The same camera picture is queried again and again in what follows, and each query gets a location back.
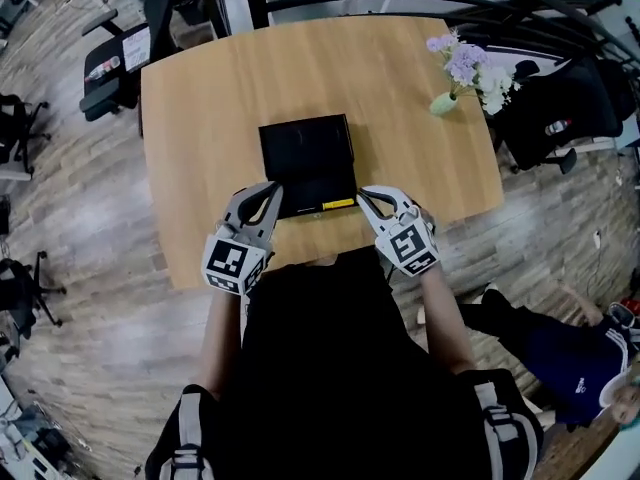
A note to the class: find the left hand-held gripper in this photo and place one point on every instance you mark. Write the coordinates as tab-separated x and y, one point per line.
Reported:
230	263

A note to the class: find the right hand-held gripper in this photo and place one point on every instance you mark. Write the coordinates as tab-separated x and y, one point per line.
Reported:
407	248

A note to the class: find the yellow and black screwdriver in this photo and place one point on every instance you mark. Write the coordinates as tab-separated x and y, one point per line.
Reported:
340	204

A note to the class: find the black box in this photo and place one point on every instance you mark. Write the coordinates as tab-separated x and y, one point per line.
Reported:
310	153

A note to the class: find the person's right forearm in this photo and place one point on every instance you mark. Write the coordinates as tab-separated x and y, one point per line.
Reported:
445	323

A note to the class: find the person's left forearm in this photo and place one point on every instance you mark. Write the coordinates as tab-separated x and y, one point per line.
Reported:
222	343

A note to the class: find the pale green vase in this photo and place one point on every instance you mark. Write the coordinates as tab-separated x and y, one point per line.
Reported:
442	104

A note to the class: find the person's black shirt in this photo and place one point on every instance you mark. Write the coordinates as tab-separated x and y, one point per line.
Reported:
340	368

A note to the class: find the purple and white flower bouquet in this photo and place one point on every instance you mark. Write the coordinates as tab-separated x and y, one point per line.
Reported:
475	65

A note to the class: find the black office chair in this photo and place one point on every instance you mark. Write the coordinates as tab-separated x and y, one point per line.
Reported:
565	103
15	133
22	288
107	95

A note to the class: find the white printed paper sheet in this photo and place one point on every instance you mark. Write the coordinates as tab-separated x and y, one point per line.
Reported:
136	50

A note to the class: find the small white floor object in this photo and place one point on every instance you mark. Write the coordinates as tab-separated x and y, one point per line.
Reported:
596	238

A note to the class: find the red round object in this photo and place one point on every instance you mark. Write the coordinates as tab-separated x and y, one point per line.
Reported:
632	307

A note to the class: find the cluttered equipment desk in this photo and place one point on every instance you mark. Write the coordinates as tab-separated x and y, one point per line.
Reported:
30	438

